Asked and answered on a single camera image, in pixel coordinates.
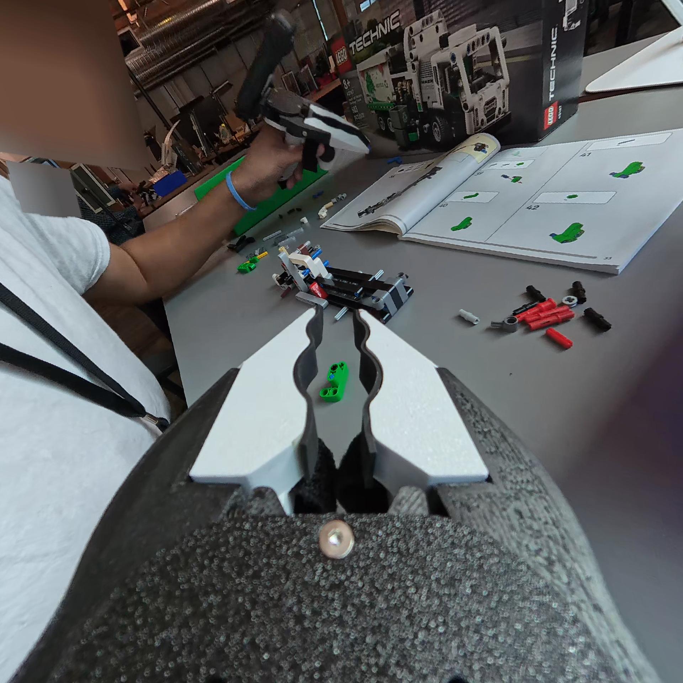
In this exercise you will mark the small blue crate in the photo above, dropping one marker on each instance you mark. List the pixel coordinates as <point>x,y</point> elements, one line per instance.
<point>170,182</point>

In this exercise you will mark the green lego baseplate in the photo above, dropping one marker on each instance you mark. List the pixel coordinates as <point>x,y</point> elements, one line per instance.
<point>272,205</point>

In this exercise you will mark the green and yellow lego piece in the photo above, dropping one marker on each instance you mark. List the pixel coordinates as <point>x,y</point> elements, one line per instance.
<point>247,265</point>

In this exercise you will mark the lego instruction booklet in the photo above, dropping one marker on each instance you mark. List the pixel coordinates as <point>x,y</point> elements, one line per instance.
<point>533,213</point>

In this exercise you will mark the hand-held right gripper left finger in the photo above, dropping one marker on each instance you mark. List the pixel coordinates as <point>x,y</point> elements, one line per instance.
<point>251,416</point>

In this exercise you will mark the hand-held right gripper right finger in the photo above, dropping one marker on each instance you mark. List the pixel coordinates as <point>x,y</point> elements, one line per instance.
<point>421,421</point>

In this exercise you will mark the silver ventilation duct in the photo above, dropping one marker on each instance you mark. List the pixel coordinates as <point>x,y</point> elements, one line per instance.
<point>213,42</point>

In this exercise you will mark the pile of red lego pins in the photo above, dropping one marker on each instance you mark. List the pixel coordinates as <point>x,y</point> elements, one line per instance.
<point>544,314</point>

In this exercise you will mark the blue wristband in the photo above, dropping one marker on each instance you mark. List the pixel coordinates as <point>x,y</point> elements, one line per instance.
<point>237,195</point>

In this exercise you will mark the white monitor stand base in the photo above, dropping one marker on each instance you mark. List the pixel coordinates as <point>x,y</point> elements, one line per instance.
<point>640,69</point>

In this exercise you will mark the scattered small lego pieces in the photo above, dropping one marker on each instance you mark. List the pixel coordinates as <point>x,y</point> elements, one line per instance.
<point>325,211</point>

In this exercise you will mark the partly built lego chassis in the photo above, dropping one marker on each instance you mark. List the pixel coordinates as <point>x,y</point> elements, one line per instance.
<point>347,285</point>

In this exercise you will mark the green angled lego piece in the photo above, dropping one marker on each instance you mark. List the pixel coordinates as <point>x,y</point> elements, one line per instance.
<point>333,388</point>

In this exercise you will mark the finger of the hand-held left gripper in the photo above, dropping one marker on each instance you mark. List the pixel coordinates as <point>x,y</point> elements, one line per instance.
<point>347,140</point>
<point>333,115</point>

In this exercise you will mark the lego truck set box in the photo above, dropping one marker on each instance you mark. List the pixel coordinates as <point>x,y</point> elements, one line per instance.
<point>480,53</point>

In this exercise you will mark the dark mesh chair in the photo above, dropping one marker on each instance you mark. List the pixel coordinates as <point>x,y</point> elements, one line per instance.
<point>117,221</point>

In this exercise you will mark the single red lego pin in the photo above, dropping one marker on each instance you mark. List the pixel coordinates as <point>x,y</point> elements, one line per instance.
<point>559,338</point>

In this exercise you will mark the grey lego connector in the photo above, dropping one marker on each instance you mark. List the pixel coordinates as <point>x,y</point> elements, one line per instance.
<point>507,322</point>

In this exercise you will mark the person's left hand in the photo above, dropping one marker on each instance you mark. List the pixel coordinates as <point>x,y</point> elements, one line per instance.
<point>264,160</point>

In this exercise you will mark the black lego connector piece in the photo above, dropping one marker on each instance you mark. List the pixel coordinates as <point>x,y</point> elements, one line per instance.
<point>238,244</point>

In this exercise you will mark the black lego pin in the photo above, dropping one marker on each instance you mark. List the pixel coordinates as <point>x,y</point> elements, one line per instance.
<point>579,291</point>
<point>535,293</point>
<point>596,319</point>

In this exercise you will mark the white lego pin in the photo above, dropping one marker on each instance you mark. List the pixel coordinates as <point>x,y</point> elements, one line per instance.
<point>468,316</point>

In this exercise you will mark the person's left forearm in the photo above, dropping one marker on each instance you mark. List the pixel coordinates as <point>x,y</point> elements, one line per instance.
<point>176,245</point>

